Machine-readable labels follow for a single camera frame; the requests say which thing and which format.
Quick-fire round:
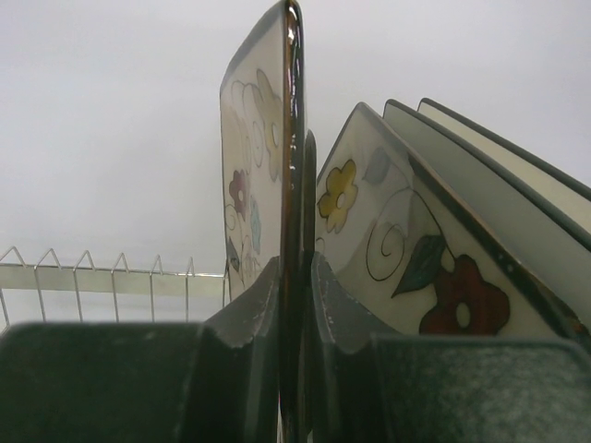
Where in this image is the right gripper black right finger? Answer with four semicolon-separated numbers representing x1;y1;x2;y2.
311;254;590;442

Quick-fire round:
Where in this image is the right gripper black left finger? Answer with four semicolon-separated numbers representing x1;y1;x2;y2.
1;258;279;442

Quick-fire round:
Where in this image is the colourful flower plate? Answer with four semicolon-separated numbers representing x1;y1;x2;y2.
316;102;590;343
219;1;308;442

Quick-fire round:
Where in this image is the stainless steel dish rack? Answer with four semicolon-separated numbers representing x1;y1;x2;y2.
1;245;232;329

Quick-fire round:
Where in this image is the white square plate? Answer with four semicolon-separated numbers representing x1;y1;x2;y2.
417;98;590;200
382;98;591;255

